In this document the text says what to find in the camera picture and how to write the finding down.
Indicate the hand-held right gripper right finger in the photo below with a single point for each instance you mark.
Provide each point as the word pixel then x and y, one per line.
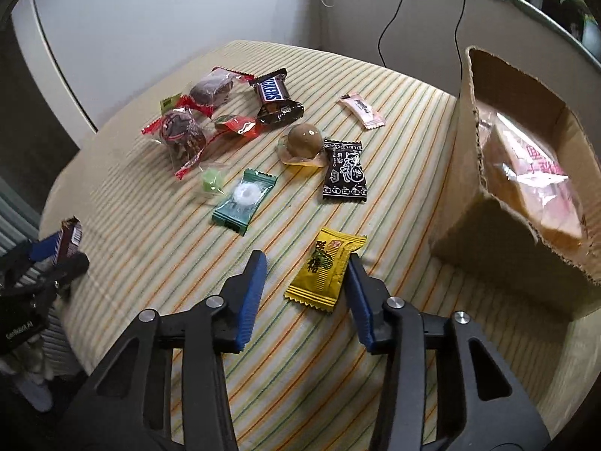
pixel 359 300

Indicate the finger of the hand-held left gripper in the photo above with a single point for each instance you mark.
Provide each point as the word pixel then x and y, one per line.
pixel 44 247
pixel 70 268

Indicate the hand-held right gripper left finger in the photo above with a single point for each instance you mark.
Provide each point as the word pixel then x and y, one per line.
pixel 251 296

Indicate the brown chocolate bar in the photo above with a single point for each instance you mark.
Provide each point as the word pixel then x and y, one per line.
pixel 271 88
pixel 70 239

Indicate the yellow candy packet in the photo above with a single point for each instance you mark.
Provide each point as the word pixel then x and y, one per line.
pixel 319 268

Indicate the green mint candy packet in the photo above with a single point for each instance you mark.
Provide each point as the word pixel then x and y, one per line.
pixel 244 199

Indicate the green jelly cup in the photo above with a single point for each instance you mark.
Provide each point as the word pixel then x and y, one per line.
pixel 211 182

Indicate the cardboard box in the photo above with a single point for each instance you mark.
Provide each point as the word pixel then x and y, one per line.
pixel 465 197

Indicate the braised egg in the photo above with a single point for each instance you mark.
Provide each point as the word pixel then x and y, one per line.
pixel 304 140

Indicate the brown cake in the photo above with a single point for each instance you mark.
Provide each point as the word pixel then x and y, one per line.
pixel 181 131
pixel 213 87

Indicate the person's left forearm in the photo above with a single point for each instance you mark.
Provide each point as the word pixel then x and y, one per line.
pixel 23 359

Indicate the striped tablecloth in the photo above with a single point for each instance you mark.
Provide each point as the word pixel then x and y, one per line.
pixel 155 244

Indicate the black candy packet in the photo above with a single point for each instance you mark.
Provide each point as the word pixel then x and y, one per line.
pixel 345 171

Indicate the red and green candy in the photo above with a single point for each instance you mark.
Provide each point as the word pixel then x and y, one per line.
pixel 239 125

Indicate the dark brown candy packet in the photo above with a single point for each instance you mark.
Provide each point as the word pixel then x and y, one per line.
pixel 281 112

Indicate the small green packet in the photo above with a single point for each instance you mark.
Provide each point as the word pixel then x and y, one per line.
pixel 169 103

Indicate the pink sachet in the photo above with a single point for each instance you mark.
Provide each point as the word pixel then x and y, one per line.
pixel 361 109

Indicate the bread in clear bag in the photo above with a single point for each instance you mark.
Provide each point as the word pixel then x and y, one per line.
pixel 526 169

